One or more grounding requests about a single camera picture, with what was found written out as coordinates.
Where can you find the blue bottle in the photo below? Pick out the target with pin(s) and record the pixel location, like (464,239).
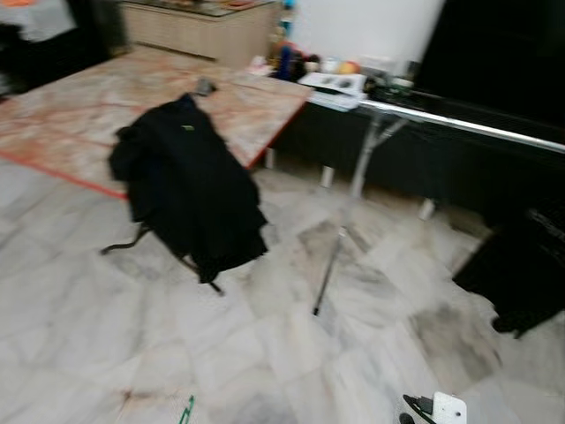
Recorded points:
(284,62)

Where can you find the black flat television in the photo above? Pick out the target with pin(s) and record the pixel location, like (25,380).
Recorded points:
(503,53)

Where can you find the orange round toy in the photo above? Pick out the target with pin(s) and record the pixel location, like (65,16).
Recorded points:
(349,67)

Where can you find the pink tissue pack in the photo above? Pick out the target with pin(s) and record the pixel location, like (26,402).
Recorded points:
(259,64)

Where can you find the white and blue round toy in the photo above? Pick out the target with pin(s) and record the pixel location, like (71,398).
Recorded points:
(330,65)

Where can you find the silver metal clothes rack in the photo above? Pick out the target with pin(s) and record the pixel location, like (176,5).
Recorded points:
(468,127)

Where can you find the black t-shirt green print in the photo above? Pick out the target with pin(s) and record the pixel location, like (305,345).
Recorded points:
(521,274)
(185,185)

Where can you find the white flat tray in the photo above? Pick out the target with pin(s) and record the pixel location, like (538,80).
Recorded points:
(335,84)

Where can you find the small grey object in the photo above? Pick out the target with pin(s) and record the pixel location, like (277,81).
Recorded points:
(206,86)

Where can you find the white power socket box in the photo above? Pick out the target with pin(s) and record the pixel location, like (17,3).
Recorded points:
(378,64)

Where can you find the black television console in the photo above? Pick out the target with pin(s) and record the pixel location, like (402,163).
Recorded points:
(477,177)

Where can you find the green plastic hanger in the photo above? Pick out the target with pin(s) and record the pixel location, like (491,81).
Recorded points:
(186,411)

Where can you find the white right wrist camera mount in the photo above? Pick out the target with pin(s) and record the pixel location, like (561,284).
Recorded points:
(448,408)

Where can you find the light wood cabinet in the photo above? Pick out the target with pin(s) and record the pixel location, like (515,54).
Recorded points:
(194,35)

